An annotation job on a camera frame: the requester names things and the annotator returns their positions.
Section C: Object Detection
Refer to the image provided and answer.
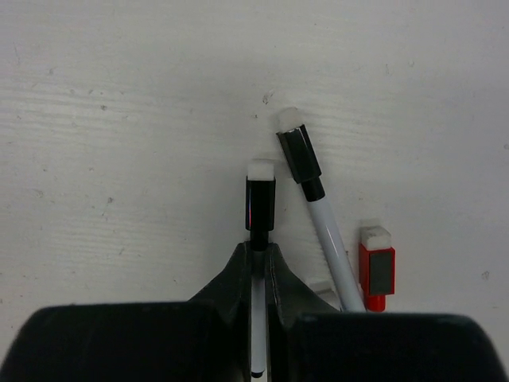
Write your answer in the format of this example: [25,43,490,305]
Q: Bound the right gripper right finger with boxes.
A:
[264,244,508,381]

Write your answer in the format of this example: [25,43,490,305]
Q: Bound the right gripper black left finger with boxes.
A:
[1,243,252,381]

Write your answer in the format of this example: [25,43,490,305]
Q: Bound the black capped pen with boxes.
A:
[246,159,276,379]
[276,107,366,312]

